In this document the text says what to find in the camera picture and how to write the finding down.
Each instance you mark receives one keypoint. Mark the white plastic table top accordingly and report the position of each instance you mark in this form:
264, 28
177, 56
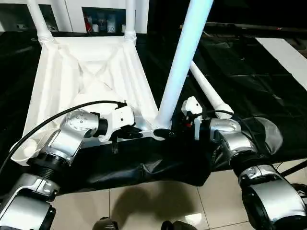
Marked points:
86, 76

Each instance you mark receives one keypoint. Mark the white plastic table leg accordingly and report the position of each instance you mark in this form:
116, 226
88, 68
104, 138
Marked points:
184, 52
38, 19
130, 19
211, 93

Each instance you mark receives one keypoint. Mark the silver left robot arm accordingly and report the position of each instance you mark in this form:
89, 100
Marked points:
67, 139

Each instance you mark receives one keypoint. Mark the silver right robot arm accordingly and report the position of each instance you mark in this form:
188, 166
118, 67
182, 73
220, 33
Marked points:
244, 163

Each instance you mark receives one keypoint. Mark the black mat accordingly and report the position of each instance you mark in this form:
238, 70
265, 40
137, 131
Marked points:
144, 163

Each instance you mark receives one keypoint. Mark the black left robot foot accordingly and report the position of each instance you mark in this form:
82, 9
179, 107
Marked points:
105, 224

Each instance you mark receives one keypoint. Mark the black robot foot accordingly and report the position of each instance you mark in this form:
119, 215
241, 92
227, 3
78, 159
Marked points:
178, 225
105, 224

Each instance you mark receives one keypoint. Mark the black right robot foot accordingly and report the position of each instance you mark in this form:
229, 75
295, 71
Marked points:
178, 225

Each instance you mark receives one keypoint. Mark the black floor stand bar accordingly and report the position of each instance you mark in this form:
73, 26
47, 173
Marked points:
293, 168

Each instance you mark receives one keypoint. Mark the white board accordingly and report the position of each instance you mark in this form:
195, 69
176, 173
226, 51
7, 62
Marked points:
285, 55

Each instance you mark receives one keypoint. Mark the white glass-door cabinet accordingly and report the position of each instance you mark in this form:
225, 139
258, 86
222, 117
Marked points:
72, 9

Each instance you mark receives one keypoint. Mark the black metal rail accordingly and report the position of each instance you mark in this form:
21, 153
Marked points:
240, 28

